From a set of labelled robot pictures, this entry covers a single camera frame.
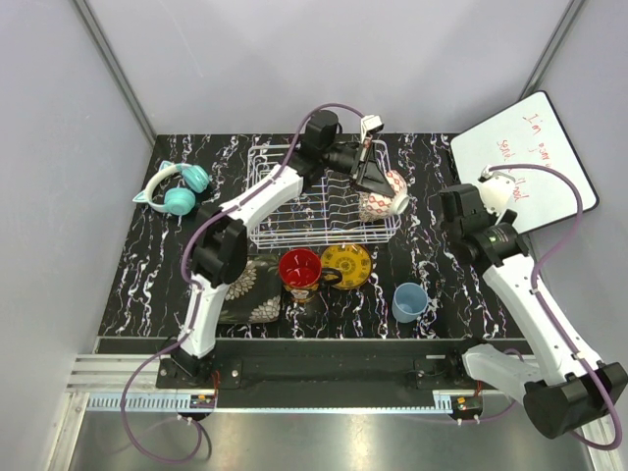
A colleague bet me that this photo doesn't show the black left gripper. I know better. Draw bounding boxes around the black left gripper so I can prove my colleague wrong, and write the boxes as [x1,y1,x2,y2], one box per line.
[320,139,394,198]

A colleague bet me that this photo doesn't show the blue triangle patterned bowl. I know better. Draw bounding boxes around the blue triangle patterned bowl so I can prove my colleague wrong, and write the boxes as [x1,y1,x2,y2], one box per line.
[368,170,409,221]

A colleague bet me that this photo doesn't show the yellow patterned plate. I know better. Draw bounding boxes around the yellow patterned plate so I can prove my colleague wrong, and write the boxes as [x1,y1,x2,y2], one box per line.
[321,244,373,290]

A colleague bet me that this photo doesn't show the red interior mug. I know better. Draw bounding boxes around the red interior mug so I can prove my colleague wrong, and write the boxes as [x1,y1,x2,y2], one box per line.
[279,248,342,303]

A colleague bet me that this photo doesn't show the black floral square plate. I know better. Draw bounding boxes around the black floral square plate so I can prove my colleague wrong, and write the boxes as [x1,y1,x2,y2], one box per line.
[219,254,283,325]

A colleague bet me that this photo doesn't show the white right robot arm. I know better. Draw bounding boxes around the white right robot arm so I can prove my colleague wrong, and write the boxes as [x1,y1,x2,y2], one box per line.
[440,183,627,440]

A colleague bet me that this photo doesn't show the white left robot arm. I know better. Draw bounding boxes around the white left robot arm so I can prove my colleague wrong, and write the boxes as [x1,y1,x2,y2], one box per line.
[168,103,395,389]

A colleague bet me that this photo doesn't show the brown patterned bowl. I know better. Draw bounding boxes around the brown patterned bowl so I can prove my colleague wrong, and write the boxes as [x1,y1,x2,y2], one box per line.
[358,192,376,223]

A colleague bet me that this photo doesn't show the white dry-erase board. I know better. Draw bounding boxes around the white dry-erase board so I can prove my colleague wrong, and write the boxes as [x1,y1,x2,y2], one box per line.
[450,91,599,234]

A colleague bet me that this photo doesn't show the light blue cup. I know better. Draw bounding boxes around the light blue cup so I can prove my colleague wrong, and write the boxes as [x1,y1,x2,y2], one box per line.
[392,283,430,324]

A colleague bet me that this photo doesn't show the teal cat-ear headphones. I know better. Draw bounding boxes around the teal cat-ear headphones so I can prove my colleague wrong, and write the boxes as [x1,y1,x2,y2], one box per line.
[132,160,211,217]

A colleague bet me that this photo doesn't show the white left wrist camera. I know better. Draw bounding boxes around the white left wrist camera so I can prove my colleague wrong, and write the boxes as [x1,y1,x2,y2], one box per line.
[360,115,384,143]

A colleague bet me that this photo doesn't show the white wire dish rack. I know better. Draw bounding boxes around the white wire dish rack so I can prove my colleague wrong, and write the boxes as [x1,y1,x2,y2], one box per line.
[248,170,401,250]

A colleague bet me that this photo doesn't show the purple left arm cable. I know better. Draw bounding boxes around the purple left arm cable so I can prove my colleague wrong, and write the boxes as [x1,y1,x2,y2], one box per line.
[118,101,367,465]

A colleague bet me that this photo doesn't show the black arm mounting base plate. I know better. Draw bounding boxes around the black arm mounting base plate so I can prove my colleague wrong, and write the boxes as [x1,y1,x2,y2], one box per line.
[156,339,477,412]

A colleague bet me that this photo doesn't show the aluminium front rail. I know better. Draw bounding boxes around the aluminium front rail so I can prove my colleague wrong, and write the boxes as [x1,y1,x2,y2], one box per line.
[66,352,602,413]

